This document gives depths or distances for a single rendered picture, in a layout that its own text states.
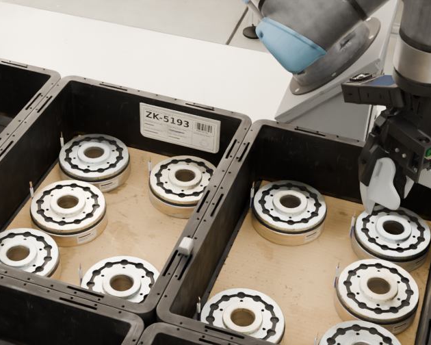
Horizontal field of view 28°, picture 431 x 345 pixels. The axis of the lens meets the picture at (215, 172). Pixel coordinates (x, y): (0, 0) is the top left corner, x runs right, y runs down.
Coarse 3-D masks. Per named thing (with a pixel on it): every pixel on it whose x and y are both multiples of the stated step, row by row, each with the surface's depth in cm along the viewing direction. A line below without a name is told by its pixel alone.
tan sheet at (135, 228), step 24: (144, 168) 128; (120, 192) 124; (144, 192) 124; (24, 216) 120; (120, 216) 120; (144, 216) 120; (168, 216) 121; (96, 240) 116; (120, 240) 117; (144, 240) 117; (168, 240) 117; (72, 264) 113
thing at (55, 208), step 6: (60, 192) 118; (66, 192) 118; (72, 192) 118; (78, 192) 118; (54, 198) 117; (60, 198) 118; (78, 198) 117; (84, 198) 117; (54, 204) 116; (78, 204) 116; (84, 204) 117; (54, 210) 115; (60, 210) 115; (66, 210) 115; (72, 210) 115; (78, 210) 116
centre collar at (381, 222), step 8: (384, 216) 117; (392, 216) 117; (376, 224) 116; (384, 224) 116; (400, 224) 116; (408, 224) 116; (376, 232) 115; (384, 232) 114; (408, 232) 115; (392, 240) 114; (400, 240) 114
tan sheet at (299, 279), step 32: (256, 256) 115; (288, 256) 116; (320, 256) 116; (352, 256) 116; (224, 288) 111; (256, 288) 111; (288, 288) 111; (320, 288) 111; (288, 320) 107; (320, 320) 107; (416, 320) 108
